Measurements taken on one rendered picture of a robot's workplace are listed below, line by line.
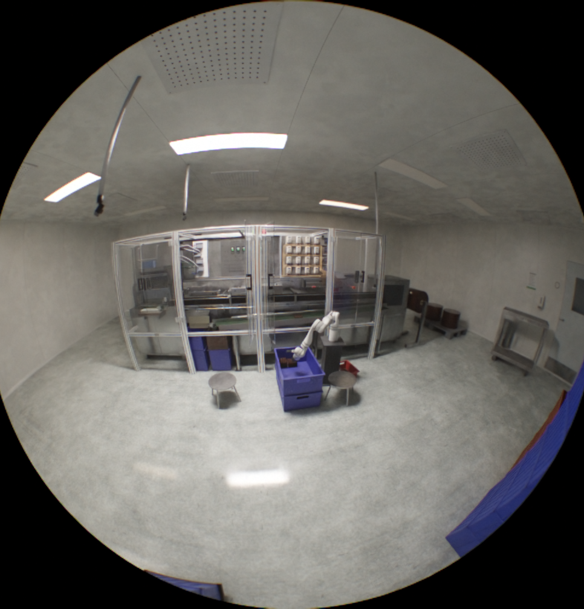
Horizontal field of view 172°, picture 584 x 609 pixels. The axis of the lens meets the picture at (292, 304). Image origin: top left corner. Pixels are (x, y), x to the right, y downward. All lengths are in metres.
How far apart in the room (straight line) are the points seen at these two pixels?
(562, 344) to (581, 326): 0.56
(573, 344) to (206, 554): 5.54
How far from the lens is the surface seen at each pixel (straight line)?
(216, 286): 2.70
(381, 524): 1.60
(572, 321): 5.01
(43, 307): 5.00
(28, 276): 4.86
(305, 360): 2.38
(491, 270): 5.35
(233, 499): 1.58
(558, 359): 5.13
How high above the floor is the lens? 1.48
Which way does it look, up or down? 15 degrees down
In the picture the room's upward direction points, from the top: 1 degrees clockwise
